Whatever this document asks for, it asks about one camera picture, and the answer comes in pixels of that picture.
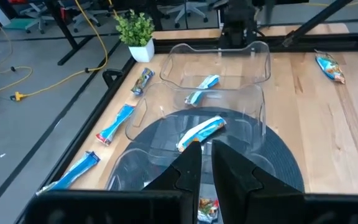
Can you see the dark multicolour granola bar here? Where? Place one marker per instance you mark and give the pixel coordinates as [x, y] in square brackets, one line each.
[143, 81]

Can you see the black table clamp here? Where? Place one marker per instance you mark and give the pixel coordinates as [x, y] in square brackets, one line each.
[107, 77]

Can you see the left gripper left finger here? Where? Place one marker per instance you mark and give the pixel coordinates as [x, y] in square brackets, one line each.
[182, 174]

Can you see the white and blue granola bar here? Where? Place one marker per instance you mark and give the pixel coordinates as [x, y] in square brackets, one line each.
[202, 132]

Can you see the silver green granola bar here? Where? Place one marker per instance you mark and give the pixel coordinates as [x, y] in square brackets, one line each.
[202, 88]

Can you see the clear plastic bin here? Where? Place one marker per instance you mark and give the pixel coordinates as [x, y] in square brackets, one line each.
[154, 105]
[182, 62]

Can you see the orange and blue granola bar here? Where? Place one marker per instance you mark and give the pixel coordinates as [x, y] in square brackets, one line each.
[329, 67]

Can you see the round dark woven placemat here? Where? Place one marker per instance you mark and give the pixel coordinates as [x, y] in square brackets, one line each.
[284, 168]

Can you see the grey office chair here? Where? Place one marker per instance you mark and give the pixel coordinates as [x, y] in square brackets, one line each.
[186, 11]
[85, 15]
[34, 14]

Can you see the teal floor mat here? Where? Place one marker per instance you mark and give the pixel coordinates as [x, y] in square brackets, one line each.
[17, 23]

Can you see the orange brown granola bar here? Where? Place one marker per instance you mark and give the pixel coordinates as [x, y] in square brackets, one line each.
[208, 210]

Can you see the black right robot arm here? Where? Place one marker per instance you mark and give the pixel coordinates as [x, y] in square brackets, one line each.
[238, 25]

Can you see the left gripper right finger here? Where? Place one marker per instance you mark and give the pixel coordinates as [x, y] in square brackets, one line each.
[235, 177]

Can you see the leafy plant in white pot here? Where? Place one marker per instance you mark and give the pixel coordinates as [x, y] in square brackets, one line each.
[141, 53]

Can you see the black desk leg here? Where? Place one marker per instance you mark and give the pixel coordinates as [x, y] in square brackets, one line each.
[64, 31]

